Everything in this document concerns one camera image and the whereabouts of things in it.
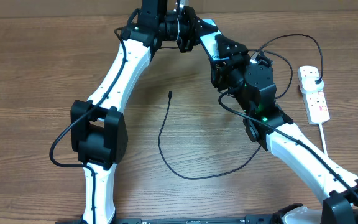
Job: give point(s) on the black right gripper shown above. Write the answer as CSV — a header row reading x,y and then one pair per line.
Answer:
x,y
235,48

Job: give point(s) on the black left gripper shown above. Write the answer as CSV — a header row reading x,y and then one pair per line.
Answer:
x,y
192,29

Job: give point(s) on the Samsung Galaxy smartphone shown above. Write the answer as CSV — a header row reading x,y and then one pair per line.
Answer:
x,y
209,43

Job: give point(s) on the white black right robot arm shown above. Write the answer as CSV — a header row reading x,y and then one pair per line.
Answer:
x,y
251,84

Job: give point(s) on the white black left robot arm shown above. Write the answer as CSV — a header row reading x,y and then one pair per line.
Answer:
x,y
97,126

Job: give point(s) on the white charger plug adapter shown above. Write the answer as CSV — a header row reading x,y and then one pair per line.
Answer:
x,y
310,85

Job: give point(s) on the white power strip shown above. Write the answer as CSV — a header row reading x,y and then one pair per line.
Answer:
x,y
315,103

